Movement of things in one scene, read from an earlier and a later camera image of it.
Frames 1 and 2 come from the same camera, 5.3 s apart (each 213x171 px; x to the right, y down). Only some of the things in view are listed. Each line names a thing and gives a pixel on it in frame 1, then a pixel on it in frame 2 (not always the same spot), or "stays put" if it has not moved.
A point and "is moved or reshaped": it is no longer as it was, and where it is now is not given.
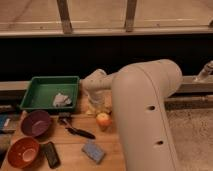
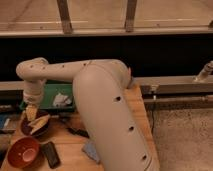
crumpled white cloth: [61, 100] stays put
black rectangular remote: [51, 155] stays put
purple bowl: [36, 123] stays put
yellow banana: [96, 112] is moved or reshaped
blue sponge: [93, 152] stays put
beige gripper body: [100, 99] -> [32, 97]
